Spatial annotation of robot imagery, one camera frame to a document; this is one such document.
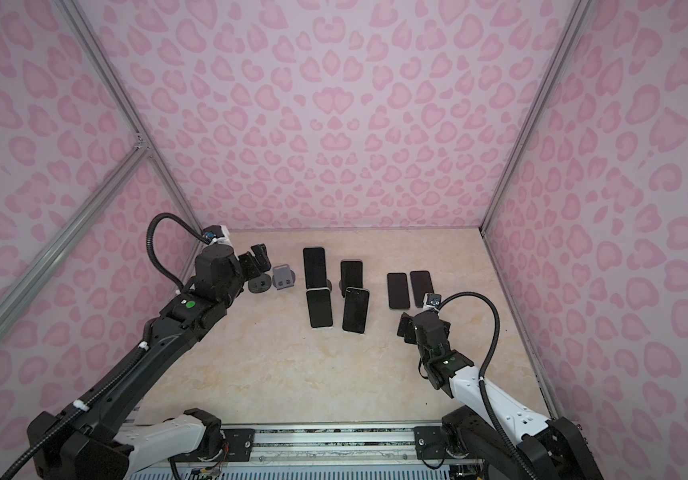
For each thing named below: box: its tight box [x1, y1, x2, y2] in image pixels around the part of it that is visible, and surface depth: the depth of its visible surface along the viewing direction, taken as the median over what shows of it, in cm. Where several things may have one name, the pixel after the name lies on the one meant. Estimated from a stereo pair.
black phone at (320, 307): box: [306, 287, 333, 328], surface depth 90 cm
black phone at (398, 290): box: [387, 272, 410, 309], surface depth 105 cm
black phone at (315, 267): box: [303, 247, 327, 289], surface depth 97 cm
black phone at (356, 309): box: [342, 287, 371, 334], surface depth 90 cm
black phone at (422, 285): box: [410, 270, 434, 308], surface depth 106 cm
